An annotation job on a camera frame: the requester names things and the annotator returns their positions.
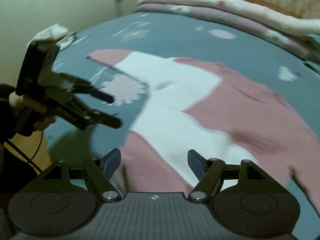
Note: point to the pink and white knit sweater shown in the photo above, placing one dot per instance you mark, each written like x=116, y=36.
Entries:
x=207, y=107

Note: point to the purple floral folded quilt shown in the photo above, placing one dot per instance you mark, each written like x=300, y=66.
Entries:
x=301, y=49

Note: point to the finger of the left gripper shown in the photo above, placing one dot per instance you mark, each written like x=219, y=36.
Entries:
x=95, y=116
x=100, y=93

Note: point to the person's left hand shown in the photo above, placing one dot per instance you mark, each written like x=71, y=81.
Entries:
x=25, y=103

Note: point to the pink floral folded quilt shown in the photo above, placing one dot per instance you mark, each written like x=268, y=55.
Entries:
x=286, y=24

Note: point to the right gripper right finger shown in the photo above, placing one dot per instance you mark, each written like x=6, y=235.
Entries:
x=208, y=172

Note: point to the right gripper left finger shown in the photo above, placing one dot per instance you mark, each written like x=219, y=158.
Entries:
x=99, y=172

